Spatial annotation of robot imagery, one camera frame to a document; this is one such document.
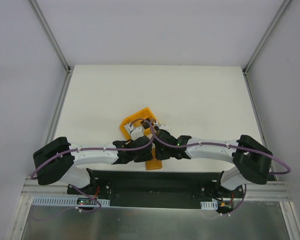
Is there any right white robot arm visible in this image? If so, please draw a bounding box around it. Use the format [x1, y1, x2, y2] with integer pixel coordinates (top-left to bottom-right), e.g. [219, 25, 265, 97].
[153, 127, 273, 198]

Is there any right aluminium frame post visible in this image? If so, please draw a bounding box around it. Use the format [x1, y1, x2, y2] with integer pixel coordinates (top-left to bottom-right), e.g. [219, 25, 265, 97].
[242, 0, 293, 76]

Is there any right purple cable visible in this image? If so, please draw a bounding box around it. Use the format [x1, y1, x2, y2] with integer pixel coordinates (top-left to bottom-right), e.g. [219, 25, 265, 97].
[149, 118, 292, 221]

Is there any aluminium rail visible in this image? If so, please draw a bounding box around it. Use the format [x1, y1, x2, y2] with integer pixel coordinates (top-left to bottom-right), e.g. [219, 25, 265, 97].
[245, 181, 292, 202]
[21, 176, 68, 196]

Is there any left aluminium frame post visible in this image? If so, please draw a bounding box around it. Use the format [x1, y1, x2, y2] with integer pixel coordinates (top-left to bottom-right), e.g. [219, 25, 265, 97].
[28, 0, 71, 73]

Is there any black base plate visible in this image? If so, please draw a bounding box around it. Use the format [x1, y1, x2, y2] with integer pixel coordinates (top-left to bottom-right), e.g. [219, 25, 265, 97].
[81, 170, 243, 209]

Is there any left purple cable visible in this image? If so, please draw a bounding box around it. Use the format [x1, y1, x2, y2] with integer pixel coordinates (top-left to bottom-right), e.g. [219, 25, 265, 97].
[29, 119, 156, 221]

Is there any right aluminium rail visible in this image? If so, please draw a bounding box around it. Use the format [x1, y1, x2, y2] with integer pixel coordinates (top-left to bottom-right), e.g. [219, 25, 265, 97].
[245, 181, 292, 202]

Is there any black credit card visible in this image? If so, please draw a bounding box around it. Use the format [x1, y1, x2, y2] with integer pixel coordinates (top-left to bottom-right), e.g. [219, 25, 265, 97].
[140, 120, 150, 130]

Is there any left aluminium rail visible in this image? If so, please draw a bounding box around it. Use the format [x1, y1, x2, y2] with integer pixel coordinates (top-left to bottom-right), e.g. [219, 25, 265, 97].
[21, 176, 68, 196]

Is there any purple cable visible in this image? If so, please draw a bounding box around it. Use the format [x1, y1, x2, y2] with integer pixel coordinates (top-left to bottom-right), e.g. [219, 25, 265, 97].
[29, 119, 156, 221]
[149, 118, 292, 221]

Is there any yellow plastic bin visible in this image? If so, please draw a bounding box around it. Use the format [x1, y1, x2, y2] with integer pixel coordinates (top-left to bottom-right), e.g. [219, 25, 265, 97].
[119, 107, 159, 140]

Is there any orange leather card holder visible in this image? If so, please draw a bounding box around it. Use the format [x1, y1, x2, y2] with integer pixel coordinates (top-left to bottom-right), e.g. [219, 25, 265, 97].
[145, 148, 163, 171]

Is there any white cable duct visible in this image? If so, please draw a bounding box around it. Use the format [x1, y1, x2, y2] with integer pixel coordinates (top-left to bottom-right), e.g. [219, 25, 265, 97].
[32, 196, 110, 208]
[200, 201, 218, 211]

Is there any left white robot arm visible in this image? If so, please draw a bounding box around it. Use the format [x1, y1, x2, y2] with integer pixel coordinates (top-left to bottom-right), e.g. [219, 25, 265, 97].
[30, 136, 153, 195]

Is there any right white cable duct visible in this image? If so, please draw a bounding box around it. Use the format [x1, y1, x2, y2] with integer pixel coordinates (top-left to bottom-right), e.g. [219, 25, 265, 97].
[200, 201, 218, 211]

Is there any left white cable duct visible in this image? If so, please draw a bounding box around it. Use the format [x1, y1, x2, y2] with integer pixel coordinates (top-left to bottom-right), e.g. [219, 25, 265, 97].
[32, 196, 110, 208]

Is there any aluminium frame post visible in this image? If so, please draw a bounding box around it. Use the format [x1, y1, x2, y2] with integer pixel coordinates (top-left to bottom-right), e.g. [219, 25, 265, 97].
[242, 0, 293, 76]
[28, 0, 71, 73]

